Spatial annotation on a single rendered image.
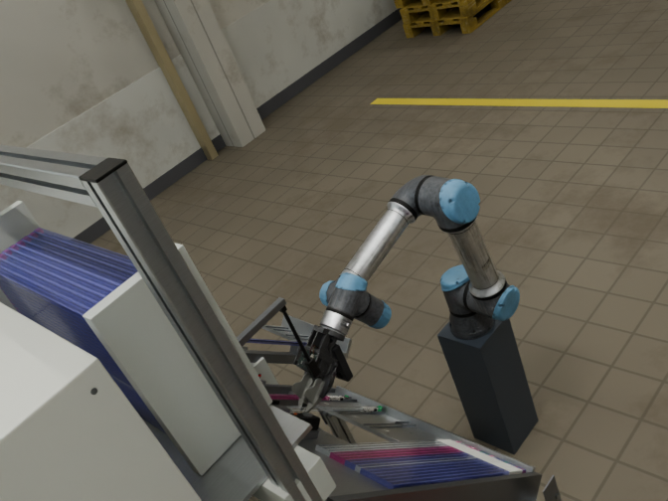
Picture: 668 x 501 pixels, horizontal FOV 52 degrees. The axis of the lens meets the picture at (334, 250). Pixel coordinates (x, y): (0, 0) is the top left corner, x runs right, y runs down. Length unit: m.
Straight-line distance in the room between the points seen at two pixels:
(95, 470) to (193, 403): 0.22
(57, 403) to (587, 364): 2.42
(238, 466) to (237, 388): 0.22
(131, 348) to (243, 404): 0.17
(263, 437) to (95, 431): 0.22
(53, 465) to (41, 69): 4.98
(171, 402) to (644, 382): 2.16
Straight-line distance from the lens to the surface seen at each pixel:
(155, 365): 0.98
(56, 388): 0.81
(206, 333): 0.84
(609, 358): 2.98
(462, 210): 1.91
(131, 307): 0.94
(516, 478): 1.64
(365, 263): 1.91
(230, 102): 6.14
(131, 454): 0.88
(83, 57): 5.82
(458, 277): 2.24
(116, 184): 0.75
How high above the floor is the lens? 2.11
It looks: 31 degrees down
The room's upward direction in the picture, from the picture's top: 23 degrees counter-clockwise
